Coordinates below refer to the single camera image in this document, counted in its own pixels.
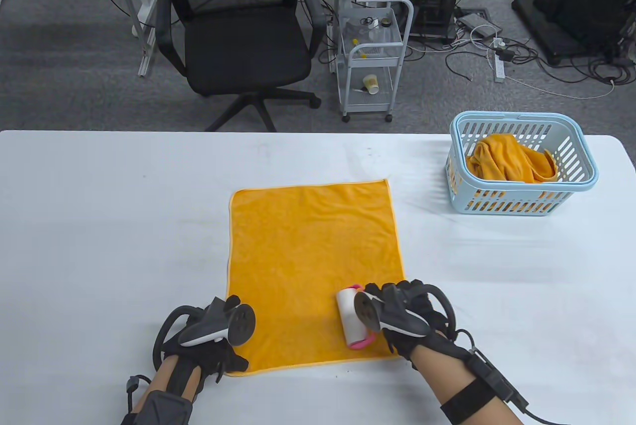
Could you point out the person's left hand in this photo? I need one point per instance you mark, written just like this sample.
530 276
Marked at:
208 358

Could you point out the person's right hand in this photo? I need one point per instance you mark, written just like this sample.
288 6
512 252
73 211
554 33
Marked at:
432 345

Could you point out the pink lint roller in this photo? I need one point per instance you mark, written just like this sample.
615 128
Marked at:
348 318

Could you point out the yellow square towel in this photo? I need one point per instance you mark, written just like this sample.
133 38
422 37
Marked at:
308 236
489 193
502 157

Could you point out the person's left forearm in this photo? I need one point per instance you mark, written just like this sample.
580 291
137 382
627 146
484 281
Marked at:
164 380

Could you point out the grey left hand controller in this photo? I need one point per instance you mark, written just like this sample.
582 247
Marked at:
208 328

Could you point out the grey hand controller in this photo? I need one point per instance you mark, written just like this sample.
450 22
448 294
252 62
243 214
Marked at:
397 316
208 328

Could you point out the grey right hand controller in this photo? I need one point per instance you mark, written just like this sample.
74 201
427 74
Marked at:
397 316

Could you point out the light blue plastic basket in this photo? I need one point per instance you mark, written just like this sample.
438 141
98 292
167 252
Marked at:
516 117

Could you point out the paper cup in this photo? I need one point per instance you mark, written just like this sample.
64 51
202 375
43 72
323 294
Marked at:
370 83

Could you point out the white power strip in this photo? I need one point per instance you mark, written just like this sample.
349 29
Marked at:
499 67

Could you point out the white rolling cart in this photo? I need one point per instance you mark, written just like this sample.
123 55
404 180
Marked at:
373 60

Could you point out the black mesh office chair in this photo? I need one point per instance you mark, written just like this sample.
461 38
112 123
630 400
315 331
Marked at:
243 42

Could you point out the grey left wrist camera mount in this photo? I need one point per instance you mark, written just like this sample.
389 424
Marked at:
166 410

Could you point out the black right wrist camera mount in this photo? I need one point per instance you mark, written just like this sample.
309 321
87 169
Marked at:
497 380

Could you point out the white desk leg frame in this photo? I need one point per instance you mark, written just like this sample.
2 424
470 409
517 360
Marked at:
149 33

